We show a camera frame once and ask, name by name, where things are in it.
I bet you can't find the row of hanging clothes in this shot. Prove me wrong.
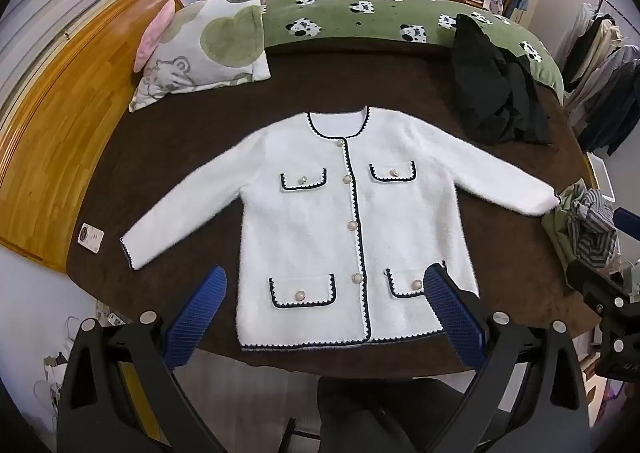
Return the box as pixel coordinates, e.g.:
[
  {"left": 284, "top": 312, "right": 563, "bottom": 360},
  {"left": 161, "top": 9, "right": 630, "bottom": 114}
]
[{"left": 562, "top": 3, "right": 640, "bottom": 156}]

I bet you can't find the pink pillow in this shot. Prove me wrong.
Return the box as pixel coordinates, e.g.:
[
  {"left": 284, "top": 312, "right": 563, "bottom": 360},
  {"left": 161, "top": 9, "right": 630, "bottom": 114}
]
[{"left": 132, "top": 0, "right": 177, "bottom": 74}]

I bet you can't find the green panda print blanket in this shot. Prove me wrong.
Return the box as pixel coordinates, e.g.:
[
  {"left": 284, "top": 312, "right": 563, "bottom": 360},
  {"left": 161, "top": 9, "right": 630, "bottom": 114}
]
[{"left": 262, "top": 0, "right": 566, "bottom": 104}]

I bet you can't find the striped shirt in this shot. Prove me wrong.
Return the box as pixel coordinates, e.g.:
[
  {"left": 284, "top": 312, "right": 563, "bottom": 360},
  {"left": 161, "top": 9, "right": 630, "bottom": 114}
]
[{"left": 565, "top": 183, "right": 618, "bottom": 268}]

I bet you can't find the white plastic bin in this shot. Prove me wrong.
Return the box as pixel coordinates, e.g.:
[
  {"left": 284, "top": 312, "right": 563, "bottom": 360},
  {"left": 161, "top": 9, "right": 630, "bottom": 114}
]
[{"left": 586, "top": 152, "right": 617, "bottom": 206}]

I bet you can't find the olive green garment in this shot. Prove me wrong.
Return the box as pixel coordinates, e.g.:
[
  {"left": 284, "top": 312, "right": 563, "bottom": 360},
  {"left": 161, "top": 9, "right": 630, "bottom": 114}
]
[{"left": 542, "top": 188, "right": 583, "bottom": 274}]

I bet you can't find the white power strip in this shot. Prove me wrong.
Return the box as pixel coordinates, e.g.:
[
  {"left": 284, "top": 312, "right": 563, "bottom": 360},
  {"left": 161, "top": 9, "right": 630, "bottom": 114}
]
[{"left": 95, "top": 302, "right": 126, "bottom": 326}]

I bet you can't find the white pillow with green hearts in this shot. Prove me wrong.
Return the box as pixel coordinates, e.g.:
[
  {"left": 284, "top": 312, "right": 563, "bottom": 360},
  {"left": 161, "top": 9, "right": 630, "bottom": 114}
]
[{"left": 128, "top": 0, "right": 272, "bottom": 112}]

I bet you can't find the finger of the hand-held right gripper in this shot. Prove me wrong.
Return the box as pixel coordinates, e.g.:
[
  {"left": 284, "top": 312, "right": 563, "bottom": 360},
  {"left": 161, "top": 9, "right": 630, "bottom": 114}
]
[
  {"left": 614, "top": 206, "right": 640, "bottom": 236},
  {"left": 566, "top": 258, "right": 628, "bottom": 308}
]

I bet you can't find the white fluffy cardigan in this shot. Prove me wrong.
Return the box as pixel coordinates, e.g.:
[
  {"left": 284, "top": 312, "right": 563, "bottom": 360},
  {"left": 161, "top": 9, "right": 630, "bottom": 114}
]
[{"left": 120, "top": 105, "right": 561, "bottom": 353}]

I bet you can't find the black office chair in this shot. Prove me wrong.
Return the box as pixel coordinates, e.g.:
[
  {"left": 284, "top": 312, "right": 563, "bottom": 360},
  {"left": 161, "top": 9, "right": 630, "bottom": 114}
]
[{"left": 285, "top": 377, "right": 481, "bottom": 453}]

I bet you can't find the black garment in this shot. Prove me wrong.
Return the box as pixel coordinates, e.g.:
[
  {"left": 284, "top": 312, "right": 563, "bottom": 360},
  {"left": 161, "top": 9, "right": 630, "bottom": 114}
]
[{"left": 451, "top": 13, "right": 553, "bottom": 146}]

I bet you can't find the wooden headboard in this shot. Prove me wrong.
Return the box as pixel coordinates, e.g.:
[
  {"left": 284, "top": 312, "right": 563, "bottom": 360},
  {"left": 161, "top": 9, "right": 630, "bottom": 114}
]
[{"left": 0, "top": 0, "right": 185, "bottom": 275}]

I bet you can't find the white window blind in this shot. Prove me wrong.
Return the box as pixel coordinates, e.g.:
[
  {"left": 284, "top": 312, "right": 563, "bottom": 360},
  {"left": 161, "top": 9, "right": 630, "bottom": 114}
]
[{"left": 0, "top": 0, "right": 146, "bottom": 108}]

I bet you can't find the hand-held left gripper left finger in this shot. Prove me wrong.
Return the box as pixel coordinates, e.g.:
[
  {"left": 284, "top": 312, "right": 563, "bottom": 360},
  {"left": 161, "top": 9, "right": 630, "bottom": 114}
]
[{"left": 56, "top": 264, "right": 236, "bottom": 453}]

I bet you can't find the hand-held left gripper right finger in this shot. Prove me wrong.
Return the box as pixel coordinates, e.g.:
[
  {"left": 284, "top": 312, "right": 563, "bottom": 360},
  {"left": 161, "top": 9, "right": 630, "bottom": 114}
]
[{"left": 422, "top": 264, "right": 591, "bottom": 453}]

